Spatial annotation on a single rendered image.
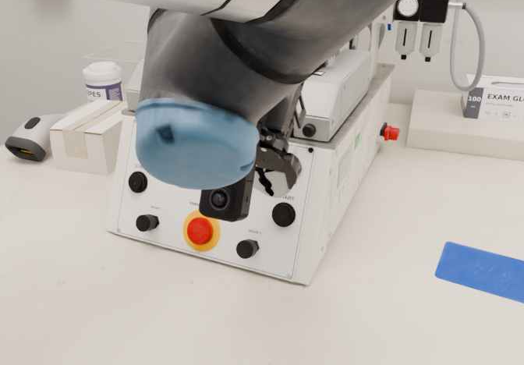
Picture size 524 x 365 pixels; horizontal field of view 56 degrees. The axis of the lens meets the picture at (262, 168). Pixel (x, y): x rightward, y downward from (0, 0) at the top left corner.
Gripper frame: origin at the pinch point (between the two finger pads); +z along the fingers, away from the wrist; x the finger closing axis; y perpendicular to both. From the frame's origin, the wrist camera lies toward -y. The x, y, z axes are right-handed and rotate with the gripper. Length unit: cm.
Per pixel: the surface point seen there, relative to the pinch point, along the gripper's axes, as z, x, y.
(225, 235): 8.7, 8.1, -3.8
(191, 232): 8.1, 13.2, -4.8
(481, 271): 18.8, -26.3, 3.3
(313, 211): 6.0, -3.9, 1.5
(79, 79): 58, 103, 53
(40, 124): 16, 60, 12
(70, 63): 53, 105, 56
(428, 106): 48, -12, 53
